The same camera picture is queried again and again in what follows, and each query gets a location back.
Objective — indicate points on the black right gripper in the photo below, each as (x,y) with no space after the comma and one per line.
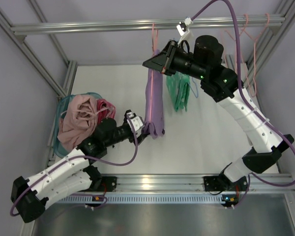
(170,59)

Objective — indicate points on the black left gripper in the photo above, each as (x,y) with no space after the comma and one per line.
(133,134)

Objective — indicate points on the purple trousers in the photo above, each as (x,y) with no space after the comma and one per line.
(157,126)

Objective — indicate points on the pink wire hanger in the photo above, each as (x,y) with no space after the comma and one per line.
(154,45)

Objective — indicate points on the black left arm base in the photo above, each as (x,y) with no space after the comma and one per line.
(105,183)

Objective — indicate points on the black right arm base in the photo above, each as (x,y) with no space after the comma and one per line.
(216,183)

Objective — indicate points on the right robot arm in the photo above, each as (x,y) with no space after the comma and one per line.
(225,87)

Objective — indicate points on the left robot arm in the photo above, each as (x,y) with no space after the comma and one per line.
(73,173)

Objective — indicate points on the green tie-dye trousers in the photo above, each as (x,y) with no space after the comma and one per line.
(179,90)

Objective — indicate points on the pink camouflage trousers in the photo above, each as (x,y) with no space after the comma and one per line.
(104,109)

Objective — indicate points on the pale pink garment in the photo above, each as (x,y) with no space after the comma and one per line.
(79,121)

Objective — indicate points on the teal plastic laundry basket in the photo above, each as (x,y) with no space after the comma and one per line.
(62,106)

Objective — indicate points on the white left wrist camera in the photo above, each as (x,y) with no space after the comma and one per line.
(132,119)

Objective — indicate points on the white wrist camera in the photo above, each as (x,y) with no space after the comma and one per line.
(183,28)
(132,119)

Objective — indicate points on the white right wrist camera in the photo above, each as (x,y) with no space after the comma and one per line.
(183,28)

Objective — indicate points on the blue wire hanger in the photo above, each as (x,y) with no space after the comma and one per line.
(194,89)

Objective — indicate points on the perforated grey cable tray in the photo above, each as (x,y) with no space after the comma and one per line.
(189,198)

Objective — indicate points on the left aluminium frame post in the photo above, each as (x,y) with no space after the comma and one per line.
(32,57)

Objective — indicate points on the aluminium frame post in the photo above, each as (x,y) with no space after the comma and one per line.
(281,20)
(32,57)

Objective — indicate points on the right aluminium frame post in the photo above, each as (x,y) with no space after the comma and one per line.
(281,20)

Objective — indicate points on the aluminium front rail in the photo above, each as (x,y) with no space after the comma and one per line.
(159,184)

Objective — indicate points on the aluminium hanging rail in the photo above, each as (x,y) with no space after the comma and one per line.
(111,26)

